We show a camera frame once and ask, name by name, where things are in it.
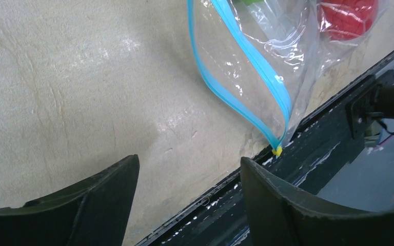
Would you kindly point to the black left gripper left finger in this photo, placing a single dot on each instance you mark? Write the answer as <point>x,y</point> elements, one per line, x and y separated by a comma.
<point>93,211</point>

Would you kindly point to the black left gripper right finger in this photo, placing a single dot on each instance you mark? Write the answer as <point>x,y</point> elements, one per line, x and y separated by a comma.
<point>279,213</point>

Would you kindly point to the clear zip top bag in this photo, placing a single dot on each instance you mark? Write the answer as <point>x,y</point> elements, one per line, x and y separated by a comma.
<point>264,59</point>

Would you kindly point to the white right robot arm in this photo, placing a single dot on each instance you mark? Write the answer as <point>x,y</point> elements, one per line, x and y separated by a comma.
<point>374,103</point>

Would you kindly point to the red fake tomato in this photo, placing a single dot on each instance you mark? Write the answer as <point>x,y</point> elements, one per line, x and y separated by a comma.
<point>347,20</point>

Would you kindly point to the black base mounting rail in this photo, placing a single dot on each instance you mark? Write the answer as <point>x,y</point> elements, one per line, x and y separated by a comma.
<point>318,149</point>

